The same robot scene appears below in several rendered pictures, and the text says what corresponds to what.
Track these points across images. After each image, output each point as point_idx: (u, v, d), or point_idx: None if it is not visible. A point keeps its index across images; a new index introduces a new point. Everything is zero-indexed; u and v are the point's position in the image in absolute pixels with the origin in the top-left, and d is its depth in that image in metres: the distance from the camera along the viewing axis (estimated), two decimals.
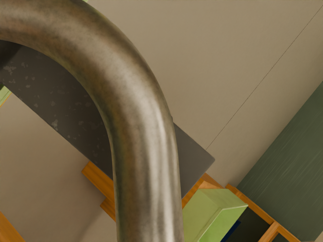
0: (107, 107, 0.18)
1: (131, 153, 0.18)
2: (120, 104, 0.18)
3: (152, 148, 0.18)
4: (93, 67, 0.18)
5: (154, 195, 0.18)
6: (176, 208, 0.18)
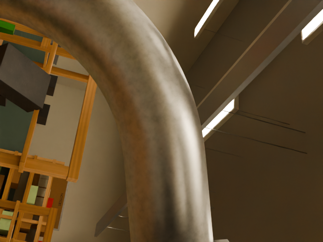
0: (117, 95, 0.14)
1: (149, 152, 0.14)
2: (134, 90, 0.14)
3: (175, 145, 0.14)
4: (99, 45, 0.14)
5: (179, 203, 0.14)
6: (204, 219, 0.15)
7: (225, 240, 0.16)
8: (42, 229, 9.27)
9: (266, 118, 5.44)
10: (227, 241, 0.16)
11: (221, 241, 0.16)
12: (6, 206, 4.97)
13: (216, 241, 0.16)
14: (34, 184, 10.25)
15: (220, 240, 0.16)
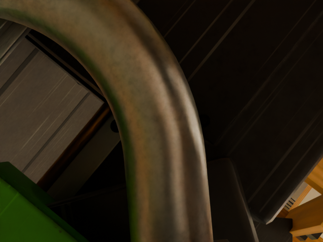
0: (118, 95, 0.15)
1: (149, 151, 0.14)
2: (134, 90, 0.14)
3: (175, 144, 0.14)
4: (99, 45, 0.14)
5: (179, 203, 0.14)
6: (204, 219, 0.15)
7: (225, 240, 0.16)
8: None
9: None
10: (227, 241, 0.16)
11: (221, 241, 0.16)
12: None
13: (216, 241, 0.16)
14: None
15: (220, 240, 0.16)
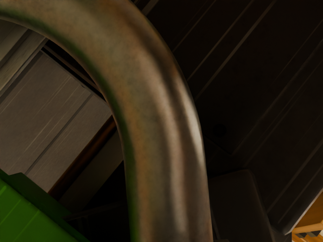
0: (117, 95, 0.14)
1: (149, 152, 0.14)
2: (133, 90, 0.14)
3: (174, 144, 0.14)
4: (98, 46, 0.14)
5: (178, 203, 0.14)
6: (204, 219, 0.15)
7: (225, 240, 0.16)
8: None
9: None
10: (227, 241, 0.16)
11: (221, 241, 0.16)
12: None
13: (216, 241, 0.16)
14: None
15: (220, 240, 0.16)
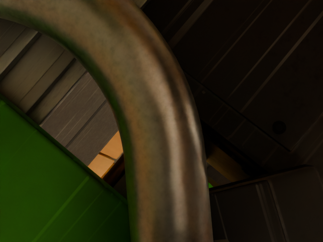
0: (118, 95, 0.15)
1: (149, 151, 0.14)
2: (134, 90, 0.14)
3: (175, 144, 0.14)
4: (99, 45, 0.14)
5: (179, 203, 0.14)
6: (205, 219, 0.15)
7: (225, 240, 0.16)
8: None
9: None
10: (227, 241, 0.16)
11: (221, 241, 0.16)
12: None
13: (216, 241, 0.16)
14: None
15: (220, 240, 0.16)
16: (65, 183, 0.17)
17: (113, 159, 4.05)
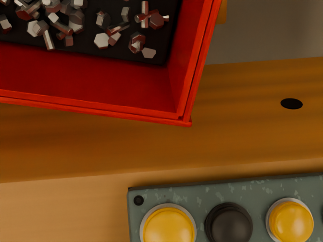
0: None
1: None
2: None
3: None
4: None
5: None
6: None
7: None
8: None
9: None
10: None
11: None
12: None
13: None
14: None
15: None
16: None
17: None
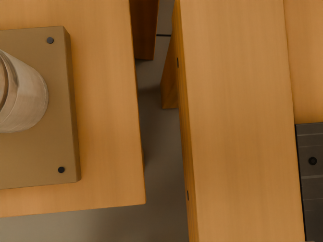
0: None
1: None
2: None
3: None
4: None
5: None
6: None
7: None
8: None
9: None
10: None
11: None
12: None
13: None
14: None
15: None
16: None
17: None
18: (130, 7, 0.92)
